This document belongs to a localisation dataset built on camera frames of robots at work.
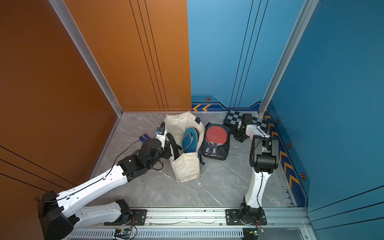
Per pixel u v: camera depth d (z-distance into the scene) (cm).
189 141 86
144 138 102
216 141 101
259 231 69
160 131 64
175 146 100
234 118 112
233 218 72
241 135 87
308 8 70
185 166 75
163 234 70
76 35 78
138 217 74
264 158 54
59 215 38
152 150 55
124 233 71
